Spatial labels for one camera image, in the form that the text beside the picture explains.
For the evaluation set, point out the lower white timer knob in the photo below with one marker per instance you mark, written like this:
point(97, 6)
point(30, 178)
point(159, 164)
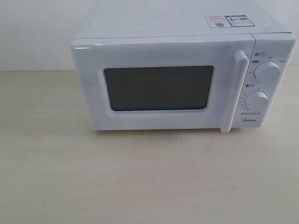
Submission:
point(256, 101)

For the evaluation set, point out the upper white power knob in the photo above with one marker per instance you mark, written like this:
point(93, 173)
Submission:
point(267, 72)

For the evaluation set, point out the blue white label sticker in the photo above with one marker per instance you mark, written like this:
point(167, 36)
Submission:
point(229, 21)

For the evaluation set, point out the white Midea microwave oven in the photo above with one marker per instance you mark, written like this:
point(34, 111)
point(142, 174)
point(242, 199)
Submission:
point(172, 18)

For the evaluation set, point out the white microwave door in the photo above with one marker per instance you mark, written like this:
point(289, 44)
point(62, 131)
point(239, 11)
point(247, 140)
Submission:
point(149, 83)

